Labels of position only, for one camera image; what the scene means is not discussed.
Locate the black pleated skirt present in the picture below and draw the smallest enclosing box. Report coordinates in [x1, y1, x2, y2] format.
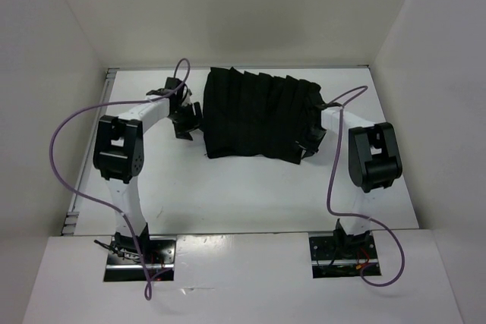
[202, 68, 324, 164]

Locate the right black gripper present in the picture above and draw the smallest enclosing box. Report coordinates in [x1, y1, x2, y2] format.
[293, 121, 327, 159]

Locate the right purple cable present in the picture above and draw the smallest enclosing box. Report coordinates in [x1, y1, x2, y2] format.
[326, 85, 406, 287]

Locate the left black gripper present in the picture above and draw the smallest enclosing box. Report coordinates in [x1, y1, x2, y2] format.
[168, 102, 209, 141]

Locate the purple cable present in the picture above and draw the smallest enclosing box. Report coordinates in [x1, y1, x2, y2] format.
[326, 85, 406, 287]
[50, 58, 191, 301]

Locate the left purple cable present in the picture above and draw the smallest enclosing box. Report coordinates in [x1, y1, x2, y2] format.
[50, 58, 191, 301]

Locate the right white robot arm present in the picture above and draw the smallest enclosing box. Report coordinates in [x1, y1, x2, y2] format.
[318, 102, 402, 258]

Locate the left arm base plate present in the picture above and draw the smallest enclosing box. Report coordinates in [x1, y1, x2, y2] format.
[96, 236, 176, 282]

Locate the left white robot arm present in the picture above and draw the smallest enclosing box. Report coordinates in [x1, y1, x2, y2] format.
[93, 77, 202, 263]

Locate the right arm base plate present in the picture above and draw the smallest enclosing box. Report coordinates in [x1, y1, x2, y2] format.
[308, 235, 381, 278]

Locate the aluminium table edge rail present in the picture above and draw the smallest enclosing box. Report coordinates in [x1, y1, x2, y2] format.
[61, 68, 118, 236]

